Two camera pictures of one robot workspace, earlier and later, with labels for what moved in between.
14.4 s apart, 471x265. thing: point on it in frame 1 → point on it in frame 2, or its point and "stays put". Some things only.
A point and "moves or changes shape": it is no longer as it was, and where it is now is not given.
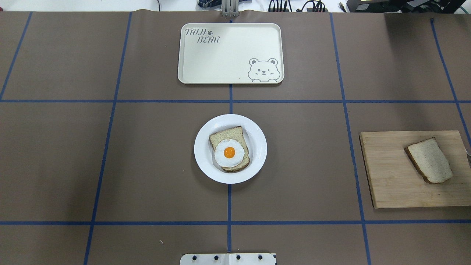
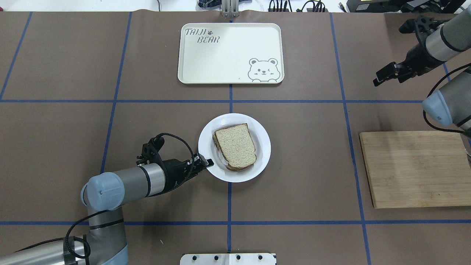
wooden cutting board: x=395 y=183 stays put
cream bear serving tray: x=231 y=53 stays put
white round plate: x=204 y=155 moves or changes shape
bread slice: x=429 y=159 → x=236 y=145
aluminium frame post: x=230 y=8 stays put
